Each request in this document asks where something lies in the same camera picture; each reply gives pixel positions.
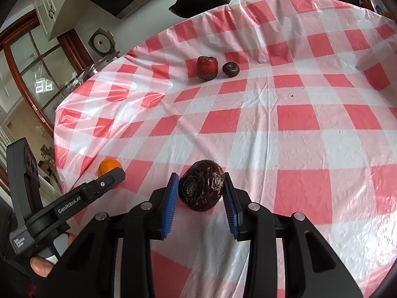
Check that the person's left hand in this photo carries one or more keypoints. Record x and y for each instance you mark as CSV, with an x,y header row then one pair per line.
x,y
42,267

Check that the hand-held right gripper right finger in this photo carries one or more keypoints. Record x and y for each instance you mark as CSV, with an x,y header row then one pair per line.
x,y
231,206

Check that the brown wooden door frame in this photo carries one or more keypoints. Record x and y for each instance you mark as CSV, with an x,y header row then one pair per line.
x,y
71,46

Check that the octagonal grey wall device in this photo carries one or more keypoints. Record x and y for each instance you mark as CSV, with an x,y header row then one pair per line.
x,y
100,42

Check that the dark brown water chestnut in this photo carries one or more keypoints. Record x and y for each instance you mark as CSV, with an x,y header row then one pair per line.
x,y
231,69
201,186

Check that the orange tangerine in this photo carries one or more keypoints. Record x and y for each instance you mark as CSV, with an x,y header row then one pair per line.
x,y
106,165

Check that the red checked plastic tablecloth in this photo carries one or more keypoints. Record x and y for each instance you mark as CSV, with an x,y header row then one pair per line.
x,y
263,130

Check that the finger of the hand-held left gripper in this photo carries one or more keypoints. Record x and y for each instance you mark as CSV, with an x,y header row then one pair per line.
x,y
102,184

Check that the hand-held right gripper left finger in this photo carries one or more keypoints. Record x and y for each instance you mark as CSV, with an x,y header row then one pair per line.
x,y
169,206

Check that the white wall cabinet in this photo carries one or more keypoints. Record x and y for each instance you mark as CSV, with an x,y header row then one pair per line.
x,y
49,0

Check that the small dark red apple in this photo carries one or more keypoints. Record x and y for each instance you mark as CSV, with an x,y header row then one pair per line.
x,y
206,67

